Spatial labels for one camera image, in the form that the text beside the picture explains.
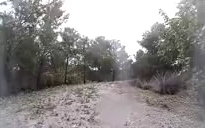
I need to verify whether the bare dirt path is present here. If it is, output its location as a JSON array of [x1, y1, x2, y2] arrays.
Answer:
[[95, 79, 151, 128]]

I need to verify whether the wood of trees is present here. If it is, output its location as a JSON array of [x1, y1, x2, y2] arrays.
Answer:
[[131, 0, 205, 121], [0, 0, 133, 99]]

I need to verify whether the dry grass verge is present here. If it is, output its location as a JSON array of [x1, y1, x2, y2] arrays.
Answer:
[[0, 81, 114, 128], [124, 79, 205, 128]]

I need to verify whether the dry grass tuft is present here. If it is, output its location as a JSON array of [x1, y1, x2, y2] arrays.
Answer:
[[151, 70, 188, 96]]

